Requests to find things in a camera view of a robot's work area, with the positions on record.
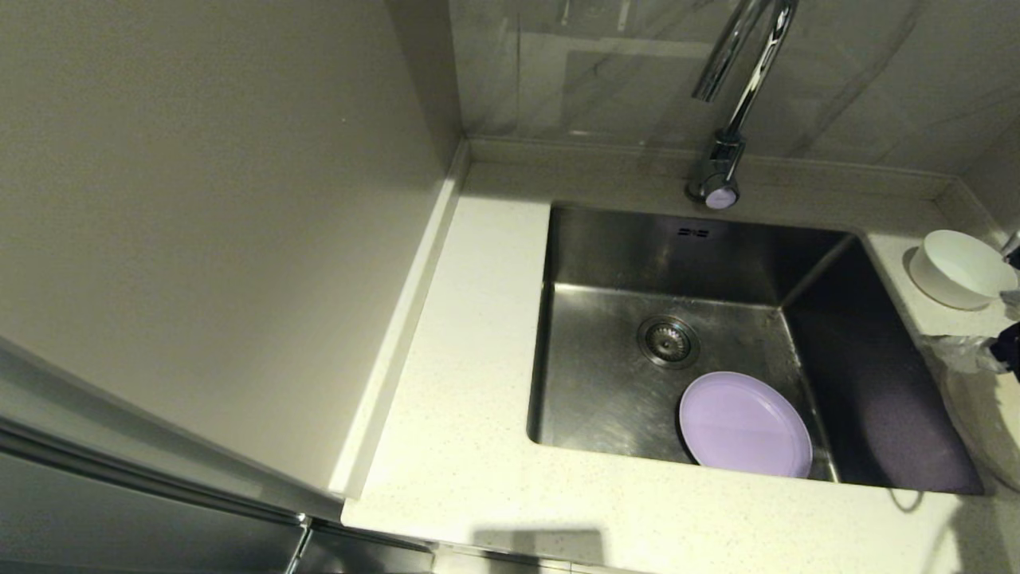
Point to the metal sink drain strainer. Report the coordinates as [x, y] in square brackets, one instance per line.
[668, 341]

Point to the stainless steel sink basin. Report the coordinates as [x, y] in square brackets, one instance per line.
[717, 263]

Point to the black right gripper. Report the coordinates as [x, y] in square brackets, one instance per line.
[1010, 349]

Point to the grey glossy cabinet door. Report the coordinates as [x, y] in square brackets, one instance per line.
[119, 518]

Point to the beige round plate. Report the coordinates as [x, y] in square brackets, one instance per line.
[988, 430]

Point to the tall beige cabinet side panel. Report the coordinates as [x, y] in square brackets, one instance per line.
[199, 199]

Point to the white bowl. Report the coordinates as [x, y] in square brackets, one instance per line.
[960, 267]

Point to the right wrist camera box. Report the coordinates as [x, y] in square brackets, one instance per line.
[1014, 249]

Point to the purple round plate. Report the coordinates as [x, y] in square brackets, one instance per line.
[745, 426]

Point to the chrome gooseneck faucet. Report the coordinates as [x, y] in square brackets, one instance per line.
[717, 163]

